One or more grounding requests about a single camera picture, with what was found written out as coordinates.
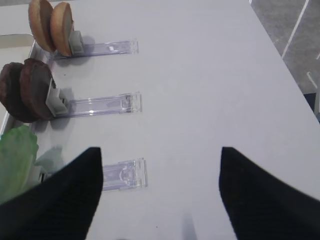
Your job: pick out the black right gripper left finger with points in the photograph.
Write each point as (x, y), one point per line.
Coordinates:
(60, 208)

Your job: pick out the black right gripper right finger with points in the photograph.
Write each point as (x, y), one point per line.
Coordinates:
(262, 207)

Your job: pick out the green lettuce leaf in holder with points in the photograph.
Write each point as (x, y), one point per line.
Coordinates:
(18, 151)

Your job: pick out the brown meat patty far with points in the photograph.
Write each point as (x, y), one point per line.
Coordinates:
(10, 95)

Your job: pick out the brown meat patty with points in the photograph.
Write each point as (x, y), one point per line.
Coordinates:
(10, 95)
(35, 80)

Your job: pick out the brown meat patty near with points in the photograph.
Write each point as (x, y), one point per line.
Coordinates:
(35, 80)

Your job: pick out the tan bread slice near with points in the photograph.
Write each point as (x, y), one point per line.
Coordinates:
(61, 25)

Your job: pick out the tan bread slice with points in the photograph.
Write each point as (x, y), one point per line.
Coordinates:
(39, 16)
(61, 25)

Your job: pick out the tan bread slice far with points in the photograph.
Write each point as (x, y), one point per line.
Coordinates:
(39, 16)

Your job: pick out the clear lettuce holder rail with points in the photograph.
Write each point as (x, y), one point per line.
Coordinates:
(125, 175)

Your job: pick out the clear patty holder rail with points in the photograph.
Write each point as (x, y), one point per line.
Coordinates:
(57, 106)

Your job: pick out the clear bread holder rail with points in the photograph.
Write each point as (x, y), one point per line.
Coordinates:
(80, 49)

